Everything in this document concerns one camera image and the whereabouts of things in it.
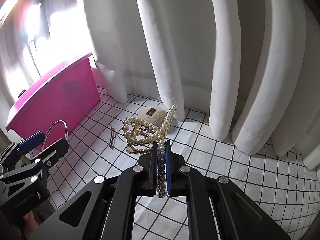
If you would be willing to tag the dark rectangular hair clip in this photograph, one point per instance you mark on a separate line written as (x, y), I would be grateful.
(112, 138)

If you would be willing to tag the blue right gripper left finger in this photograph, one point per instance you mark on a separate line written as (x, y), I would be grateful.
(153, 168)

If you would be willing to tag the pink plastic storage bin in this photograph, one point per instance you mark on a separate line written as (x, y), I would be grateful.
(67, 92)

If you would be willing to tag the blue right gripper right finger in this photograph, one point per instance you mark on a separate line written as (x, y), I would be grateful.
(167, 164)

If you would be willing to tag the white curtain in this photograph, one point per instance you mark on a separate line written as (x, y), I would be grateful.
(251, 65)

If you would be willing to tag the large silver bangle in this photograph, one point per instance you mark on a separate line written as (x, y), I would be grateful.
(55, 132)

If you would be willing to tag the person's left hand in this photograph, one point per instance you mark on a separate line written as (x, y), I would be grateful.
(30, 222)

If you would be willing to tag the white black grid tablecloth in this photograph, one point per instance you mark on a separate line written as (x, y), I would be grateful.
(217, 192)

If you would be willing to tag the pearl hair claw clip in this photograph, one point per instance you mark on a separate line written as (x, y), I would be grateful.
(138, 140)

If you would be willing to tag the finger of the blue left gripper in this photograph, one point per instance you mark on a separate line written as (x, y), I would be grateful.
(53, 153)
(31, 143)

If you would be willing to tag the beige fluffy pouch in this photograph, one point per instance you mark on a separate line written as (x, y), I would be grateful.
(151, 116)

